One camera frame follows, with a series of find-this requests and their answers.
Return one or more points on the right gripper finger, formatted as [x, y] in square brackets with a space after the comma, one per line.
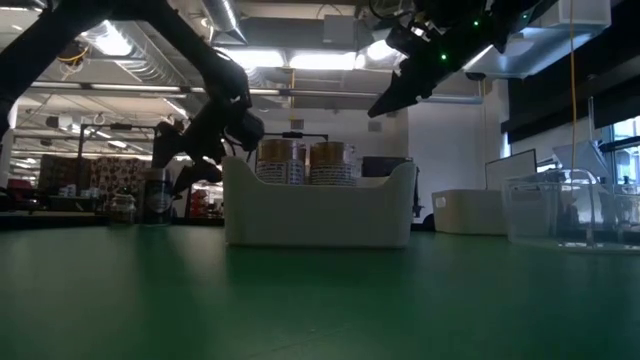
[395, 102]

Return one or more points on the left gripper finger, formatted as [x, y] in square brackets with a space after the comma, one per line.
[167, 145]
[197, 177]

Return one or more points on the black monitor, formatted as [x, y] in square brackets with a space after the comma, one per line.
[382, 165]

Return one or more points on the black monitor stand frame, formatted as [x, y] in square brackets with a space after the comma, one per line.
[292, 135]

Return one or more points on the whiteboard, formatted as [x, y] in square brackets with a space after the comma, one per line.
[510, 170]

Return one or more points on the black lid spice jar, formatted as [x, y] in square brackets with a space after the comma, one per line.
[157, 205]

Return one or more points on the wide white plastic bin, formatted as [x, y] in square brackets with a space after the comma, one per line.
[320, 215]

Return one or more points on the patterned wall hanging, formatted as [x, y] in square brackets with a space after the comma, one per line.
[115, 175]

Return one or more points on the cardboard spice canister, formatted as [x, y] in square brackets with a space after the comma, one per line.
[280, 160]
[332, 162]

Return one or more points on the black rig beam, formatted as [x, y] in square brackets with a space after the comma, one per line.
[575, 100]

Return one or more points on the clear plastic bin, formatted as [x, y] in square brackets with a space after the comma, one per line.
[565, 215]

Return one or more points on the silver ventilation duct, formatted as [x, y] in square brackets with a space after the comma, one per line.
[225, 17]

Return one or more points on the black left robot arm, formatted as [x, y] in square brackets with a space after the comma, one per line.
[190, 50]

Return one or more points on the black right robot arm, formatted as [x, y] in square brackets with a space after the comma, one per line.
[510, 15]

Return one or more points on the grey ceiling pipe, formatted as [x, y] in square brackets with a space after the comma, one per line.
[325, 93]

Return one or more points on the ceiling light panel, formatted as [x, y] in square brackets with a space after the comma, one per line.
[322, 60]
[255, 57]

